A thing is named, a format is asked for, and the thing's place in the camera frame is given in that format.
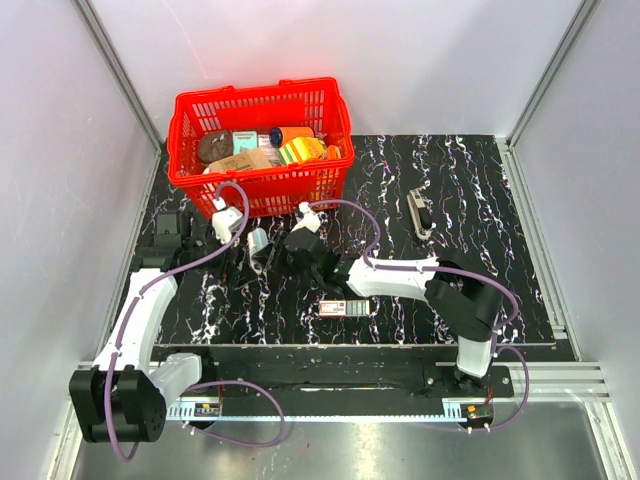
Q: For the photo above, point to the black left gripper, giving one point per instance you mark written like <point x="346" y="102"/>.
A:
<point x="244" y="271"/>

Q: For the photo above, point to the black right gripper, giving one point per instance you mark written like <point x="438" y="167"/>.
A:
<point x="276" y="250"/>

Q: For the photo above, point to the light blue stapler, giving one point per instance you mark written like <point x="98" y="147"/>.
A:
<point x="259" y="248"/>

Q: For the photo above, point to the grey metal stapler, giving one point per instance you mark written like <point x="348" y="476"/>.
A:
<point x="420" y="215"/>

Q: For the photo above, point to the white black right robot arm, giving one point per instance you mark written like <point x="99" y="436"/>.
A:
<point x="466" y="301"/>

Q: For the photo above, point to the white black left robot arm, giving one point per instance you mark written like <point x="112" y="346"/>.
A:
<point x="120" y="398"/>

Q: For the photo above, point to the brown cardboard box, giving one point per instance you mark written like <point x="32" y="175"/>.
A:
<point x="247" y="160"/>

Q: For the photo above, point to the red white staple box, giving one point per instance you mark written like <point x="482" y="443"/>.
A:
<point x="344" y="308"/>

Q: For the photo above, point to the yellow green striped box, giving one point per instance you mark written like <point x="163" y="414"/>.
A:
<point x="301" y="150"/>

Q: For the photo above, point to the red plastic shopping basket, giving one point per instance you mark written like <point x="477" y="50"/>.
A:
<point x="316" y="103"/>

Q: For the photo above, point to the orange snack packet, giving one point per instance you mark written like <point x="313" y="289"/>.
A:
<point x="332" y="153"/>

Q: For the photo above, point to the orange bottle blue cap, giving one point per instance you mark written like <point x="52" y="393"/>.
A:
<point x="279" y="136"/>

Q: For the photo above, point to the teal white small box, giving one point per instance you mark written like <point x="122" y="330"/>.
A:
<point x="244" y="140"/>

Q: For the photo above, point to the brown round cookie pack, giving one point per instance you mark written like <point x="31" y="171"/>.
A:
<point x="215" y="146"/>

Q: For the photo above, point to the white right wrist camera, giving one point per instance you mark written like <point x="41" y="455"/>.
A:
<point x="307" y="218"/>

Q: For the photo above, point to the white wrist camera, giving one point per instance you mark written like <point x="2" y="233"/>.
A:
<point x="307" y="218"/>
<point x="225" y="221"/>

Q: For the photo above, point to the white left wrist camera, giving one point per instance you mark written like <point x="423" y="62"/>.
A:
<point x="225" y="221"/>

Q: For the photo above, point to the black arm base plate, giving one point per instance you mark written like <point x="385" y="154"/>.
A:
<point x="413" y="369"/>

